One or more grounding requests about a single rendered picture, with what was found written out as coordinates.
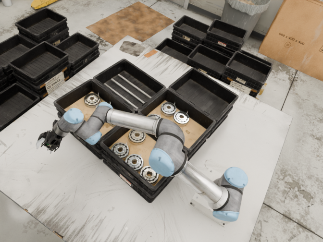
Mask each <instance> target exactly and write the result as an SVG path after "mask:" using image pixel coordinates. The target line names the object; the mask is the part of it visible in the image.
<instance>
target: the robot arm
mask: <svg viewBox="0 0 323 242"><path fill-rule="evenodd" d="M83 118H84V115H83V113H82V111H81V110H79V109H77V108H71V109H69V110H68V111H67V112H66V113H64V115H63V116H62V117H61V118H60V119H59V120H54V122H53V123H52V131H51V130H49V131H47V132H44V133H41V134H40V135H39V138H38V140H37V142H36V149H38V148H39V147H40V145H41V147H42V146H45V147H46V148H48V149H47V151H48V150H50V154H51V153H52V151H53V150H54V152H55V151H56V150H57V149H58V148H59V147H60V143H61V141H62V138H64V137H65V136H66V135H67V134H68V133H69V132H74V133H75V134H77V135H78V136H79V137H81V138H82V139H83V140H84V141H86V142H88V143H89V144H91V145H94V144H96V143H97V142H98V140H99V139H100V138H101V136H102V133H101V132H100V129H101V128H102V126H103V125H104V123H109V124H113V125H117V126H121V127H125V128H128V129H132V130H136V131H140V132H144V133H149V134H153V135H155V137H156V138H158V140H157V142H156V144H155V146H154V148H153V149H152V151H151V153H150V157H149V165H150V167H151V168H152V169H153V170H154V171H155V172H156V173H158V174H160V175H162V176H165V177H169V176H171V177H173V176H176V177H177V178H179V179H180V180H181V181H182V182H184V183H185V184H186V185H187V186H189V187H190V188H191V189H193V190H194V191H195V192H196V193H198V194H199V195H200V196H202V197H203V198H204V199H205V200H207V201H208V205H209V207H210V208H211V209H213V212H212V215H213V216H214V217H215V218H217V219H219V220H223V221H228V222H234V221H236V220H237V219H238V216H239V214H240V212H239V211H240V206H241V201H242V195H243V191H244V187H245V186H246V185H247V183H248V176H247V174H246V173H245V172H244V171H243V170H242V169H240V168H238V167H230V168H228V169H227V170H226V171H225V172H224V174H223V175H222V176H221V178H218V179H216V180H214V181H211V180H210V179H209V178H208V177H207V176H205V175H204V174H203V173H202V172H201V171H199V170H198V169H197V168H196V167H195V166H193V165H192V164H191V163H190V162H189V161H188V160H187V155H186V154H185V153H183V152H182V149H183V146H184V143H185V135H184V132H183V131H182V129H181V128H180V127H179V126H178V125H177V124H176V123H174V122H173V121H171V120H168V119H165V118H159V119H155V118H150V117H146V116H142V115H137V114H133V113H129V112H125V111H120V110H116V109H113V108H112V106H111V105H110V104H108V103H107V102H101V103H100V104H99V105H98V106H97V107H96V109H95V111H94V112H93V113H92V115H91V116H90V117H89V119H88V120H87V121H85V120H84V119H83ZM56 148H57V149H56Z"/></svg>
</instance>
